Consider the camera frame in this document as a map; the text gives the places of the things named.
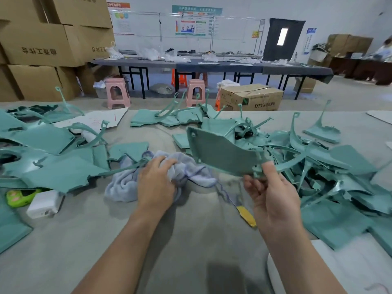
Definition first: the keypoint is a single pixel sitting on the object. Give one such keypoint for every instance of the stack of brown cardboard boxes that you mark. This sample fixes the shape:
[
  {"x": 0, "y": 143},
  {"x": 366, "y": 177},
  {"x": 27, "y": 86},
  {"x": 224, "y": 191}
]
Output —
[{"x": 46, "y": 46}]

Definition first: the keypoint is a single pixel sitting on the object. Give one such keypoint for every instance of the heap of clear plastic bags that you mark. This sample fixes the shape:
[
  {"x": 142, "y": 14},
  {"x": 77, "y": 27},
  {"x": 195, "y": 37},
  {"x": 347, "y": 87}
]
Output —
[{"x": 150, "y": 55}]

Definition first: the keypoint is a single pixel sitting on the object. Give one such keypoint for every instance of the white paper sheet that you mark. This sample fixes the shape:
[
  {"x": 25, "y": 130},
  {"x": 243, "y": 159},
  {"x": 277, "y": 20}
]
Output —
[{"x": 95, "y": 118}]

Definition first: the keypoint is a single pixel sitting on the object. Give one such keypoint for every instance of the grey-blue wiping cloth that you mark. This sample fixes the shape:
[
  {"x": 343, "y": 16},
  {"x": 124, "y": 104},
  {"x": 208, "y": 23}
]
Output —
[{"x": 190, "y": 171}]

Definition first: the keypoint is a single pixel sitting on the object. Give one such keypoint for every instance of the colourful wall poster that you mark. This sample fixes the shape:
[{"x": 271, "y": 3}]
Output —
[{"x": 192, "y": 26}]

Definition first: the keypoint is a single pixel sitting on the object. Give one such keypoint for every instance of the white power adapter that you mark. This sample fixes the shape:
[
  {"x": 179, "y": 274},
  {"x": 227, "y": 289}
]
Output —
[{"x": 44, "y": 204}]

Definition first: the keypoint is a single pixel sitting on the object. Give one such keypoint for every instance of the orange object under table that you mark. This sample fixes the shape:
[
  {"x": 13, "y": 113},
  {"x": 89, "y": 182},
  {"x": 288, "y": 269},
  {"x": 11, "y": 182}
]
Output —
[{"x": 179, "y": 78}]

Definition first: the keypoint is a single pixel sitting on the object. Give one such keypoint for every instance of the pile of green plastic parts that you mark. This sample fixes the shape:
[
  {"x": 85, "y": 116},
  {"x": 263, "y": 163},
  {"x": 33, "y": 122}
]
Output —
[{"x": 55, "y": 159}]

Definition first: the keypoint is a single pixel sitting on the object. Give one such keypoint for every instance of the person's left hand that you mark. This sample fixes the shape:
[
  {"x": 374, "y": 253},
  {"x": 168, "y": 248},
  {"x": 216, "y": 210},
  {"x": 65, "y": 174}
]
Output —
[{"x": 156, "y": 186}]

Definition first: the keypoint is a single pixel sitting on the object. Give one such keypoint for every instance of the person's right hand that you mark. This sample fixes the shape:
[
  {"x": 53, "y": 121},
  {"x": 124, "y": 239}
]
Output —
[{"x": 275, "y": 202}]

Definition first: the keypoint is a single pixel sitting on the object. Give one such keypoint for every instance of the single green plastic part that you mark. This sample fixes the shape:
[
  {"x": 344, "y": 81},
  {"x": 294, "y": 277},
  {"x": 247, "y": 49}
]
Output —
[{"x": 223, "y": 153}]

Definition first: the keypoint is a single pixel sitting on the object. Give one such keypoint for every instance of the brown cardboard box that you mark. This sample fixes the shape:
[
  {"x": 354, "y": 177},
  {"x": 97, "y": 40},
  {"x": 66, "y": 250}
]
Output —
[{"x": 252, "y": 97}]

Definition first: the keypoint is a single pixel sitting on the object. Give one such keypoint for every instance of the long grey work table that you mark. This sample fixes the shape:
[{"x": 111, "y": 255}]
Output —
[{"x": 214, "y": 65}]

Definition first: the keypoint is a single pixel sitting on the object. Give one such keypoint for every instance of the person's left forearm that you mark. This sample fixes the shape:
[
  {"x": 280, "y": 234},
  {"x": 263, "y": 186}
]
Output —
[{"x": 119, "y": 257}]

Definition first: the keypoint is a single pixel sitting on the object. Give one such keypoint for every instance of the person's right forearm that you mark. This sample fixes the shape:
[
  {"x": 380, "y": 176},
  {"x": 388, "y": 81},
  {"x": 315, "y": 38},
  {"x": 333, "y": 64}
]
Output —
[{"x": 306, "y": 266}]

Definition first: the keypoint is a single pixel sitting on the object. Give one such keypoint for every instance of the dark door with window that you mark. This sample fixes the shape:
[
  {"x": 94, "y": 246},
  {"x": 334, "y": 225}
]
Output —
[{"x": 283, "y": 39}]

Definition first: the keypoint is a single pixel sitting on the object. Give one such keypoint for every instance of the green and yellow gadget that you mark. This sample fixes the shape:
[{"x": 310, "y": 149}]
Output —
[{"x": 18, "y": 197}]

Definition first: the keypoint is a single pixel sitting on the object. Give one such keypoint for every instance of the pink plastic stool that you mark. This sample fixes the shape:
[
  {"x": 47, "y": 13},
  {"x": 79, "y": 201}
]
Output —
[
  {"x": 117, "y": 91},
  {"x": 196, "y": 91}
]

